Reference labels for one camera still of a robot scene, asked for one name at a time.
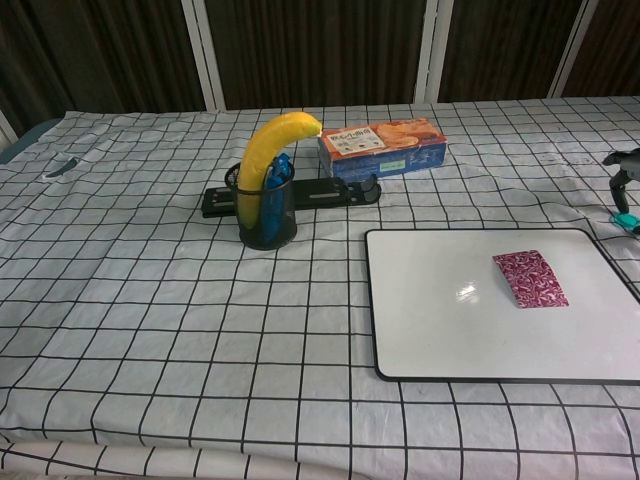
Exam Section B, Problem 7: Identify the dark brown curtain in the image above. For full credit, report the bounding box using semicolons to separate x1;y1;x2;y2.
0;0;640;136

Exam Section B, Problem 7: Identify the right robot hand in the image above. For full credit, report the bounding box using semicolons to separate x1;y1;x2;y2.
601;147;640;214

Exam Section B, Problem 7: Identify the blue plastic toy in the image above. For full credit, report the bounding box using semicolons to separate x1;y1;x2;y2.
261;153;295;239

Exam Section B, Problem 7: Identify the white window frame post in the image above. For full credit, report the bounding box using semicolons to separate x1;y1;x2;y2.
547;0;600;99
180;0;226;112
414;0;455;105

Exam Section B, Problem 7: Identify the white board black frame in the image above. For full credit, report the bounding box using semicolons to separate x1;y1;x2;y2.
364;228;640;385

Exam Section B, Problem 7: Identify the black flat metal bracket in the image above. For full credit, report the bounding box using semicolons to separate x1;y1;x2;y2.
201;175;383;219

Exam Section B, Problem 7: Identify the yellow toy banana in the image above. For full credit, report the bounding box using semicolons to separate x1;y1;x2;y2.
236;111;323;225

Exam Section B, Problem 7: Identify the black mesh pen holder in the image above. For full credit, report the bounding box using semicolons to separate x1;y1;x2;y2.
224;161;298;251

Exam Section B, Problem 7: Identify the orange blue biscuit box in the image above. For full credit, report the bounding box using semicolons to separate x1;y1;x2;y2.
317;117;448;183

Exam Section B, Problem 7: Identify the white black grid tablecloth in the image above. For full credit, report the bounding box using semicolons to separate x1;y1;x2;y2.
0;95;640;480

